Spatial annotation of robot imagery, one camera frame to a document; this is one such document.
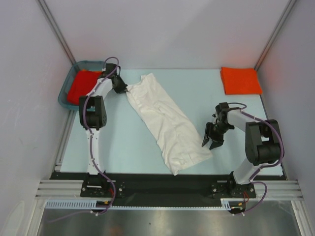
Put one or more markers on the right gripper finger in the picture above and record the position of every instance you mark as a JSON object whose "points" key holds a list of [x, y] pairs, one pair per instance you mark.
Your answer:
{"points": [[207, 133], [217, 141]]}

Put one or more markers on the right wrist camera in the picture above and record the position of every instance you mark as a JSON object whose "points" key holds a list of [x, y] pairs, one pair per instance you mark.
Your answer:
{"points": [[215, 116]]}

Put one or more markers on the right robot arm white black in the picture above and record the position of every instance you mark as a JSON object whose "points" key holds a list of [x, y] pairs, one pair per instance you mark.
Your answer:
{"points": [[263, 143]]}

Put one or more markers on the left aluminium corner post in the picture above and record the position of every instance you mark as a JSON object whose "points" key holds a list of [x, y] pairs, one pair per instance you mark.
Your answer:
{"points": [[56, 30]]}

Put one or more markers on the white printed t shirt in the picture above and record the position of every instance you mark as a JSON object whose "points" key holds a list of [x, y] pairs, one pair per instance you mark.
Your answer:
{"points": [[176, 136]]}

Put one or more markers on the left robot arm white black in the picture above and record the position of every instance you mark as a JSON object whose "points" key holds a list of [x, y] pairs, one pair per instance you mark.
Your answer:
{"points": [[92, 112]]}

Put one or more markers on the right aluminium corner post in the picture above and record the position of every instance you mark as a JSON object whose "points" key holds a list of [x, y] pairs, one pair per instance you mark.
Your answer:
{"points": [[276, 32]]}

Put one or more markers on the aluminium front rail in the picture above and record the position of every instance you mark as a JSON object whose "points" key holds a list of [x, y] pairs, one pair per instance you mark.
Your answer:
{"points": [[277, 190]]}

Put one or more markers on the red t shirt in basket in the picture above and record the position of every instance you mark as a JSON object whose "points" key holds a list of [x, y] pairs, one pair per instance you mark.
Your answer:
{"points": [[83, 83]]}

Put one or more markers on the folded orange t shirt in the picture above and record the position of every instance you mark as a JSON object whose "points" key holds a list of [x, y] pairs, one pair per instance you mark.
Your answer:
{"points": [[240, 81]]}

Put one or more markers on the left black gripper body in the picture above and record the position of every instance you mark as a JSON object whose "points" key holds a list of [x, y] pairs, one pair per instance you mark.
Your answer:
{"points": [[118, 82]]}

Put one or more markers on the orange t shirt in basket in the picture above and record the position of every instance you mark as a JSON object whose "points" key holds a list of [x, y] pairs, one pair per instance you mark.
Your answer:
{"points": [[91, 71]]}

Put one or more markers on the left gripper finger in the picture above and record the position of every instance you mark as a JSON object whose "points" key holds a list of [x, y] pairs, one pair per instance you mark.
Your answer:
{"points": [[120, 82], [120, 90]]}

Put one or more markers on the aluminium corner post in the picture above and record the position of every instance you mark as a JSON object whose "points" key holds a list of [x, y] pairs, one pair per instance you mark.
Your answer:
{"points": [[276, 32], [56, 30]]}

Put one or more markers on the slotted grey cable duct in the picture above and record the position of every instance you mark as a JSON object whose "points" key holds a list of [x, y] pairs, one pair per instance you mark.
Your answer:
{"points": [[73, 203]]}

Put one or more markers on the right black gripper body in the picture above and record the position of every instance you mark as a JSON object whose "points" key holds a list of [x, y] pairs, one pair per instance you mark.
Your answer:
{"points": [[218, 130]]}

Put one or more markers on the teal plastic basket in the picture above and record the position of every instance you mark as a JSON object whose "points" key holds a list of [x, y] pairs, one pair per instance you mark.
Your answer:
{"points": [[81, 65]]}

